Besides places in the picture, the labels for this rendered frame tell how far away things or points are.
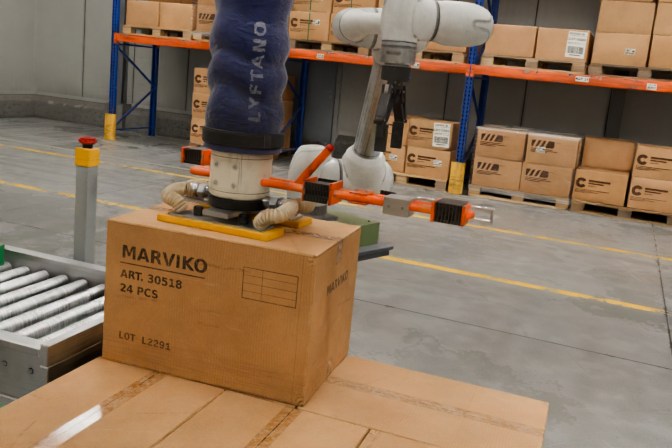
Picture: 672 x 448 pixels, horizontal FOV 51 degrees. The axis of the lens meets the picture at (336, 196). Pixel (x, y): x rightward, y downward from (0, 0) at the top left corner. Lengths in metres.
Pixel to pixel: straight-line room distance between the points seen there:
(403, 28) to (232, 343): 0.91
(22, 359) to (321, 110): 9.19
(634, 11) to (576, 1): 1.51
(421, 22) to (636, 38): 7.13
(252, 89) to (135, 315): 0.69
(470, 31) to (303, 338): 0.87
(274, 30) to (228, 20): 0.12
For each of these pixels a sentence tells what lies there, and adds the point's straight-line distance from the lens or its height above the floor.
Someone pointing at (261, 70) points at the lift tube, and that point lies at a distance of 1.88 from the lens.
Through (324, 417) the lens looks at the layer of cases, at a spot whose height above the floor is 0.54.
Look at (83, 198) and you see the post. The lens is 2.95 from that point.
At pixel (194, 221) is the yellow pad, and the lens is 1.93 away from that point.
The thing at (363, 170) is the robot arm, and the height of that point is 1.04.
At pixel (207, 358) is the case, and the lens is 1.94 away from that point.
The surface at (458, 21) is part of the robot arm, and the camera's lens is 1.82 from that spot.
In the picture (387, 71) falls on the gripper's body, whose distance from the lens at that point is 1.80.
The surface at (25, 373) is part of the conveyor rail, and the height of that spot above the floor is 0.51.
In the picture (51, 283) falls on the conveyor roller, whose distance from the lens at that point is 2.77.
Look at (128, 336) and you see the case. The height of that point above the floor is 0.63.
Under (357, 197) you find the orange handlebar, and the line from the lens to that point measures 1.83.
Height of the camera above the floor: 1.40
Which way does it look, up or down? 10 degrees down
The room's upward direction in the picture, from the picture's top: 6 degrees clockwise
